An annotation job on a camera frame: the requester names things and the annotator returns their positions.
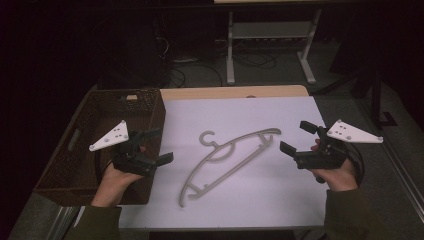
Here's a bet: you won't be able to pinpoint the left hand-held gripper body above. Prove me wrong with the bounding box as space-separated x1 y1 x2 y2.
88 119 159 178

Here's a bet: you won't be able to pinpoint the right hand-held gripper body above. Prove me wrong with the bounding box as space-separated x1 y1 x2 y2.
293 119 384 171

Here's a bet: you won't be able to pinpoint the brown wicker basket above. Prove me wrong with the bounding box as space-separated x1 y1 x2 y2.
33 87 167 207

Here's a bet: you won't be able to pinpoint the grey plastic clothes hanger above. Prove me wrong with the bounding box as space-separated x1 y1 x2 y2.
178 127 282 208

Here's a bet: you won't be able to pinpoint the person's right hand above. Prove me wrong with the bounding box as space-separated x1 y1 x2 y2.
309 138 360 193

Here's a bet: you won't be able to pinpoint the person's left hand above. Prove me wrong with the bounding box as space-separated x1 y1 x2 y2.
90 145 147 208

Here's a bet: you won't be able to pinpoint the white cloth mat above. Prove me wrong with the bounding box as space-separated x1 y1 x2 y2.
118 95 331 230

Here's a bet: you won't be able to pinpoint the black metal stand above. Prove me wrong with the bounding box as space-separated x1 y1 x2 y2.
353 69 399 129

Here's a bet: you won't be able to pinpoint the black cable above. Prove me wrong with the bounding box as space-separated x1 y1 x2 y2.
346 142 366 188

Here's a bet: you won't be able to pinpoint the black floor cables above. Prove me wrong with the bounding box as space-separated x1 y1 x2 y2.
156 36 278 88

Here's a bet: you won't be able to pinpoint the white metal table frame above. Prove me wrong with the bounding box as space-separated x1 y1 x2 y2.
225 9 323 86

